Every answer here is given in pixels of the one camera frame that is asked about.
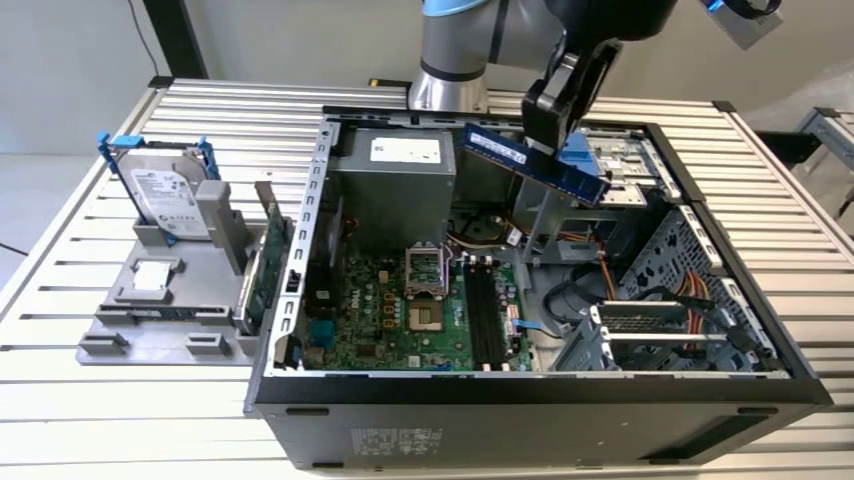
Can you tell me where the silver CPU chip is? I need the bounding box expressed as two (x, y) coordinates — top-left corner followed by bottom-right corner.
(130, 263), (170, 293)

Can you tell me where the grey parts rack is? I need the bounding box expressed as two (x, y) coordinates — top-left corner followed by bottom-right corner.
(73, 179), (268, 369)

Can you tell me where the black RAM slot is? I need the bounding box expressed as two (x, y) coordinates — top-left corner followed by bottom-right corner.
(463, 253), (495, 372)
(480, 253), (515, 372)

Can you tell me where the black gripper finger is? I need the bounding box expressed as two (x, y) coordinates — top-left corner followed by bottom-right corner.
(520, 32), (588, 154)
(572, 38), (625, 132)

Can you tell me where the silver disk bay cage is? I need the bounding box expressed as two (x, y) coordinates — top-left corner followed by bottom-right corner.
(552, 298), (768, 374)

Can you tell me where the socket locking lever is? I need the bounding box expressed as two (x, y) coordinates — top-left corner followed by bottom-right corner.
(439, 252), (456, 300)

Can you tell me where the black PC case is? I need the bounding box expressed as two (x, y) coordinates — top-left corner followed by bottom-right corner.
(240, 104), (835, 471)

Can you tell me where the silver socket cover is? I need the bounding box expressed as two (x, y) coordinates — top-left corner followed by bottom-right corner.
(402, 241), (448, 300)

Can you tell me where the power supply wire bundle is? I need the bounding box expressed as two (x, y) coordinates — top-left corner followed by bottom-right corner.
(444, 209), (532, 254)

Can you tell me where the orange drive wire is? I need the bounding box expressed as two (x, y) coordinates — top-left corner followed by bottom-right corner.
(559, 227), (619, 301)

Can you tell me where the grey metal frame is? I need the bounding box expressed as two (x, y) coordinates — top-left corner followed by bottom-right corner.
(789, 105), (854, 221)

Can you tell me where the black upright post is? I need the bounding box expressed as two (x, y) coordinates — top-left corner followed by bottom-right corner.
(142, 0), (209, 81)

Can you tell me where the green motherboard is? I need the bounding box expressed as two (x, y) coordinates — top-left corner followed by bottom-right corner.
(302, 249), (539, 372)

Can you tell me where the black looped cable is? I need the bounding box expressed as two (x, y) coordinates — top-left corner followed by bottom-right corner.
(540, 274), (605, 329)

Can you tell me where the silver optical drive bay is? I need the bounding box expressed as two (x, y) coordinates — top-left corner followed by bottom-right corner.
(512, 128), (676, 264)

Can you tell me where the blue drive bay latch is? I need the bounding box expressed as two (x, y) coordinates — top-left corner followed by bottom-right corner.
(557, 130), (599, 174)

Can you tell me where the CPU socket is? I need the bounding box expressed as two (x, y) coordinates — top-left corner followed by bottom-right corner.
(406, 298), (447, 335)

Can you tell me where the hard disk in blue carrier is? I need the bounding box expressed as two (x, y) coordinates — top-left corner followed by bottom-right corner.
(94, 131), (222, 247)

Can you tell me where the grey power supply unit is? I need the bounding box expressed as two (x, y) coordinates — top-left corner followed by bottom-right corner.
(329, 127), (459, 251)

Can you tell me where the orange yellow red wire bundle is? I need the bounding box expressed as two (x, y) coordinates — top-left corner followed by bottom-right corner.
(669, 271), (713, 337)

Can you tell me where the green graphics card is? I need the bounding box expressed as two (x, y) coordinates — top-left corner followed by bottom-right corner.
(232, 180), (296, 337)

